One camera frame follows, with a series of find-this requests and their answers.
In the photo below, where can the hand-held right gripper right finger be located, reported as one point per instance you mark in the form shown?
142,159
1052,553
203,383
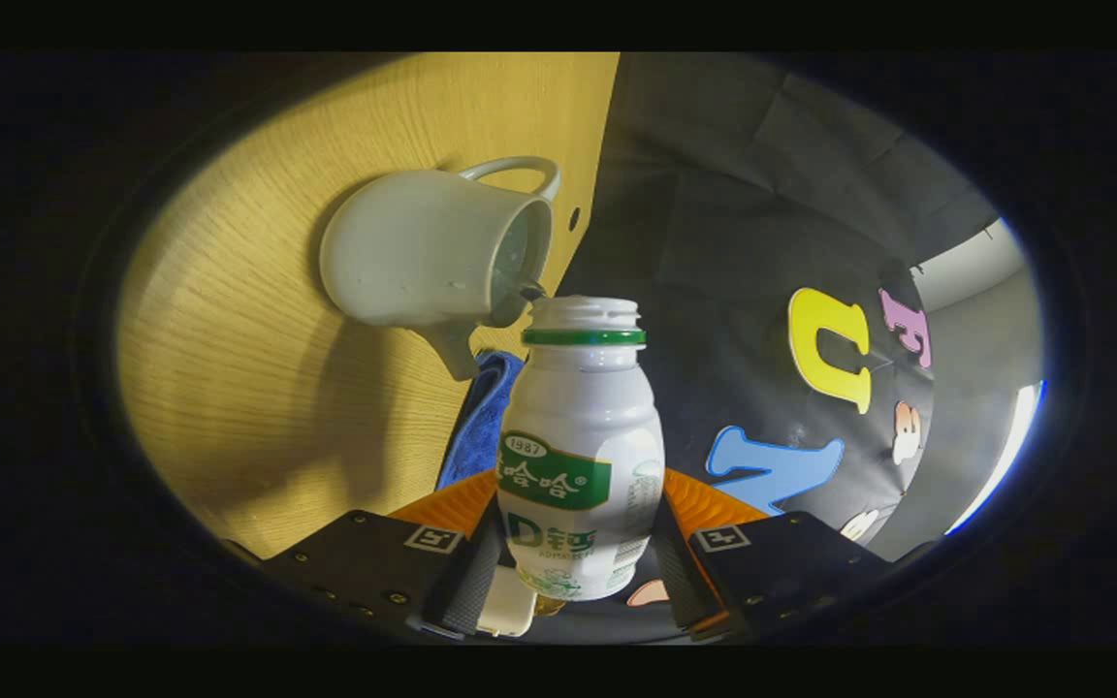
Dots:
680,582

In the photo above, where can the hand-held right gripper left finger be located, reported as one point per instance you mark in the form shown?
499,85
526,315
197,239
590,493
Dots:
466,582

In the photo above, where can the white plastic water bottle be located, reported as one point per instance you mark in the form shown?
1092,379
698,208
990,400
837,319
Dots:
578,427

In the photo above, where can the white ceramic teacup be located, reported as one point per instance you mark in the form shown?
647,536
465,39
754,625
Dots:
413,252

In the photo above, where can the brown bread slices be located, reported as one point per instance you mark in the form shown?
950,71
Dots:
549,606

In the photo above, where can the blue towel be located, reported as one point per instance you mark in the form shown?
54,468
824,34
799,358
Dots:
481,427

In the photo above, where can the black backdrop cloth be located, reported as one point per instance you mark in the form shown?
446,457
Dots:
714,242

